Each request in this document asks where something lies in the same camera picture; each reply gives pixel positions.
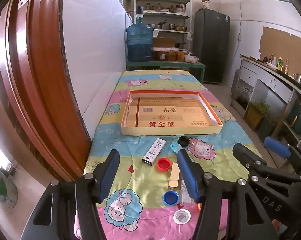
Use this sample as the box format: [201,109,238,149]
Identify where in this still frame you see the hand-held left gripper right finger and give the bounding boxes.
[177,150,273,240]

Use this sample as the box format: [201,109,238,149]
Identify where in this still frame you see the brown cardboard box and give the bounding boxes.
[153,37,176,48]

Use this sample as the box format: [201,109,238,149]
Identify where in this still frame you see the yellow planter with plant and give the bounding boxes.
[245,101,269,130]

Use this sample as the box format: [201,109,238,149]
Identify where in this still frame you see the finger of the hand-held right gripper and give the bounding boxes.
[232,143,301,188]
[264,136,301,173]

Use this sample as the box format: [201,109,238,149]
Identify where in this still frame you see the cardboard sheets on wall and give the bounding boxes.
[260,26,301,63]

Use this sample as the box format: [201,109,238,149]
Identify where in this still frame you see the dark green planter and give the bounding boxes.
[259,116,278,143]

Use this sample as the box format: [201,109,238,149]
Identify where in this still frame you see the grey kitchen counter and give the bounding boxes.
[231,54,301,150]

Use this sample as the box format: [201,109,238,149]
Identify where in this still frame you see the clear floral rectangular box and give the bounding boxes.
[180,179,193,204]

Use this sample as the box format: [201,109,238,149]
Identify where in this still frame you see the green low table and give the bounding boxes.
[126,60,206,84]

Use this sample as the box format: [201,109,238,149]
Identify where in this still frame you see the golden metal bowl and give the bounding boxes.
[168,24,188,32]

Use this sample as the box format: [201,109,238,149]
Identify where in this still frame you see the white slim printed box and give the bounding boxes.
[142,138,166,166]

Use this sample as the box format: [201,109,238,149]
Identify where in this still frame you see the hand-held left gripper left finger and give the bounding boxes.
[20,149,121,240]

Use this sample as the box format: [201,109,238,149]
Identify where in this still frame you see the water jug pump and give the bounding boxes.
[135,6,145,25]

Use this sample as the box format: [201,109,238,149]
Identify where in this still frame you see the red bottle cap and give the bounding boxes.
[157,157,172,172]

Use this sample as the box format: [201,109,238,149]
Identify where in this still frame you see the blue water jug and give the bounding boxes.
[126,21,154,62]

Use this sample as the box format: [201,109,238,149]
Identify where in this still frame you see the blue bottle cap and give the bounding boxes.
[163,191,179,206]

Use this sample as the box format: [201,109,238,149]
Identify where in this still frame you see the green white sack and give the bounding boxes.
[0,162,18,208]

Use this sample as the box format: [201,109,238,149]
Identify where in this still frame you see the glass jug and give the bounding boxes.
[237,87,251,105]

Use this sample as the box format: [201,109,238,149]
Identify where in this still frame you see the white bottle cap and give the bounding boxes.
[173,209,191,224]

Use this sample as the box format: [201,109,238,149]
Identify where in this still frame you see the printed cardboard liner sheet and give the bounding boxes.
[127,96,213,128]

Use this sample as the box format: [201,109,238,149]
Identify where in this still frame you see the light blue slim box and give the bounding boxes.
[170,140,183,153]

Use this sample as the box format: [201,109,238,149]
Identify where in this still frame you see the orange rimmed cardboard tray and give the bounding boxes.
[121,90,224,136]

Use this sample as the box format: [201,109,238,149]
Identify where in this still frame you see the row of spice jars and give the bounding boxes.
[143,2,186,13]

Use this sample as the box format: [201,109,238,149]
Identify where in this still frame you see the dark green fridge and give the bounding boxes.
[192,8,231,84]

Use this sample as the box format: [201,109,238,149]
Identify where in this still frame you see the brown wooden door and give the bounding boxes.
[0,0,92,183]

